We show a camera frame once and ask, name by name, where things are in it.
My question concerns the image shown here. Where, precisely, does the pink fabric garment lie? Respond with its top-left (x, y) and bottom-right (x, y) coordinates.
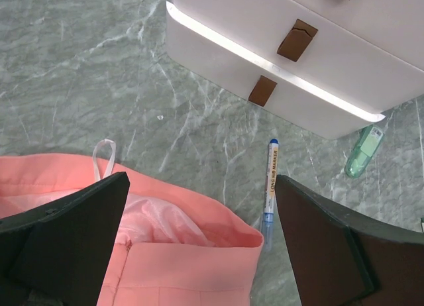
top-left (1, 154), bottom-right (264, 305)

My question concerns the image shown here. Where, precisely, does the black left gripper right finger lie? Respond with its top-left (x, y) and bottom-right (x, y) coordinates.
top-left (276, 175), bottom-right (423, 305)

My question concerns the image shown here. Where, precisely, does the white drawer organizer box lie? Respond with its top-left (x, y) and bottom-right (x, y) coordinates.
top-left (166, 0), bottom-right (423, 139)

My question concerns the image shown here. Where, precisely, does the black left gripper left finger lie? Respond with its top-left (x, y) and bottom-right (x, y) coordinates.
top-left (1, 172), bottom-right (129, 305)

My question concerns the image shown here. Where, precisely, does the blue long nib marker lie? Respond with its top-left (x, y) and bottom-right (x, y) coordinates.
top-left (260, 138), bottom-right (279, 252)

